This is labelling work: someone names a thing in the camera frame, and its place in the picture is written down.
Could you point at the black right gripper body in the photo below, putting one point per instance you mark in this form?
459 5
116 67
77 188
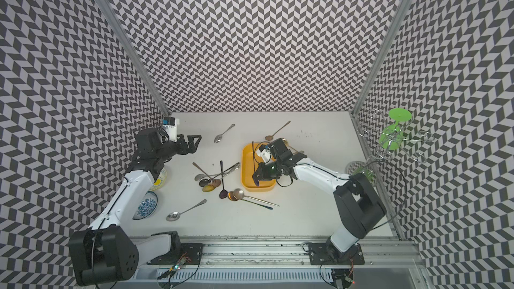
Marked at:
271 170

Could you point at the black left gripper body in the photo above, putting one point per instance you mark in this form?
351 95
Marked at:
169 148

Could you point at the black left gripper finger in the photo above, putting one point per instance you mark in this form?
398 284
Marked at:
192 148
194 139

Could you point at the yellow plastic storage box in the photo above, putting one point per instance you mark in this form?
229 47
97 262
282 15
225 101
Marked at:
249 164

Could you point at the ornate silver spoon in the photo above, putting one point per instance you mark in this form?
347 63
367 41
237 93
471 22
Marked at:
219 137

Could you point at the rose gold long spoon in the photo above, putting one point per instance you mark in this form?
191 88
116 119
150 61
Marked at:
271 137

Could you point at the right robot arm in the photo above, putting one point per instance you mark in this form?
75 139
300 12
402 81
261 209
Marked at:
359 206

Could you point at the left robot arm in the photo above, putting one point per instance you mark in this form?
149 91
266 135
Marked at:
104 253

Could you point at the dark purple spoon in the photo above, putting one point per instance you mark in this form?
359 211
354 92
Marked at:
223 193

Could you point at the copper bowl spoon in pile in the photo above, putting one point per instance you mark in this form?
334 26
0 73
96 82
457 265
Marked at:
205 179

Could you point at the gold bowl spoon in pile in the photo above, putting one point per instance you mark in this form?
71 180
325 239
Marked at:
209 188

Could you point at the plain silver spoon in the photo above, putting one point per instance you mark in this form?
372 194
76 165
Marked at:
174 216

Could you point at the yellow patterned bowl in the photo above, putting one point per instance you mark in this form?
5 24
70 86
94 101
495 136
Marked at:
160 181

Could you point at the blue patterned bowl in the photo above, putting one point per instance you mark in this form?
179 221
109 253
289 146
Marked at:
147 206

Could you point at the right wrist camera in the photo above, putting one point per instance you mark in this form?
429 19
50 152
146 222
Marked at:
264 153

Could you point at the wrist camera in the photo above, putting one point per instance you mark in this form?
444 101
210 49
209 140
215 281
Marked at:
170 125
264 153

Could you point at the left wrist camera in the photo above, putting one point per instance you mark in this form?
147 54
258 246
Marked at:
170 125

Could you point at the silver long handled spoon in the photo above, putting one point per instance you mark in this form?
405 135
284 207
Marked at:
239 194

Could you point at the blue handled spoon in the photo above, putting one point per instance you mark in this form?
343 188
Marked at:
232 197

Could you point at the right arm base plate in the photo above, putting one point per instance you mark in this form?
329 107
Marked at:
327 254

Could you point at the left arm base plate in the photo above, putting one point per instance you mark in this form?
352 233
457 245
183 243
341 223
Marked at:
192 251

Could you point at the aluminium front rail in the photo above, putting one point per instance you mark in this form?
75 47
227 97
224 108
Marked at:
300 252

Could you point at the aluminium corner post right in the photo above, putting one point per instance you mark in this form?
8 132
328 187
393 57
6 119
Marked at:
389 38

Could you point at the aluminium corner post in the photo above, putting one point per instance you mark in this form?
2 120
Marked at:
132 54
389 38

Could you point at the aluminium corner post left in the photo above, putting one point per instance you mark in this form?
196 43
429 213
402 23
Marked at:
132 54

